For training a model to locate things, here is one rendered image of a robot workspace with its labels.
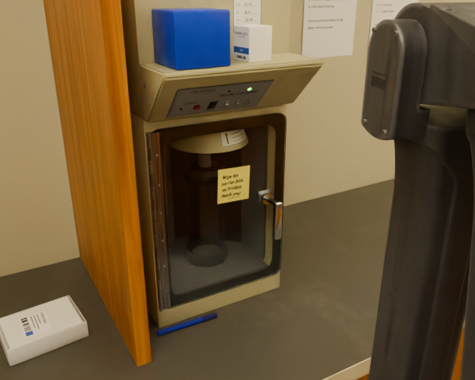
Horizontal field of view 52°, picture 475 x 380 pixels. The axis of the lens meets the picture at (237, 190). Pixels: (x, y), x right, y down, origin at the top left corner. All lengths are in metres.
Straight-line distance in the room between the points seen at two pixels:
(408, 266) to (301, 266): 0.99
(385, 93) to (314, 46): 1.33
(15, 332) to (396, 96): 0.97
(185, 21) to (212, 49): 0.06
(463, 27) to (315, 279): 1.06
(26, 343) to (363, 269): 0.83
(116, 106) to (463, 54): 0.61
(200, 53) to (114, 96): 0.15
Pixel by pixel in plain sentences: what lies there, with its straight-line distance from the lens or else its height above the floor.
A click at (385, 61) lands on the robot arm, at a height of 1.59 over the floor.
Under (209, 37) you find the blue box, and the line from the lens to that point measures 0.83.
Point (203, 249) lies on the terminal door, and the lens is 1.06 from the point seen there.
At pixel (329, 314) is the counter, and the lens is 1.17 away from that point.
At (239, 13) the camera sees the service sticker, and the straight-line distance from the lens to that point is 0.97.
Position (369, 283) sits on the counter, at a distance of 1.30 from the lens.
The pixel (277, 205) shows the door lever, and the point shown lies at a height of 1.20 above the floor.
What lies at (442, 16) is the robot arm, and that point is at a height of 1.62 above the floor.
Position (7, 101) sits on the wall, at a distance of 1.30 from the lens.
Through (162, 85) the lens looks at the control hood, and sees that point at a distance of 0.81.
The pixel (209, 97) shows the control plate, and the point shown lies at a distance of 0.88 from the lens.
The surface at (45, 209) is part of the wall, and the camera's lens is 1.39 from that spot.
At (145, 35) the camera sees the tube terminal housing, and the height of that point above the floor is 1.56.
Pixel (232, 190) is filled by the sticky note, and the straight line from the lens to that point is 1.03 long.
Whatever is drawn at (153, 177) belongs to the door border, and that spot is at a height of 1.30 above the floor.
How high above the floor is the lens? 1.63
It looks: 23 degrees down
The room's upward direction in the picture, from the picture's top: straight up
